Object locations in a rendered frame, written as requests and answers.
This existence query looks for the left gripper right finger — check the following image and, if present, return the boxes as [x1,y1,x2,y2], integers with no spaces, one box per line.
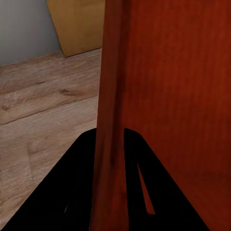
[124,128,210,231]

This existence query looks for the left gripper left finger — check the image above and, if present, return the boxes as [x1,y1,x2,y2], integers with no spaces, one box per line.
[1,128,97,231]

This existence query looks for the storage box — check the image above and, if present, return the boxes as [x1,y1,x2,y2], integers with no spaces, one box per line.
[90,0,231,231]

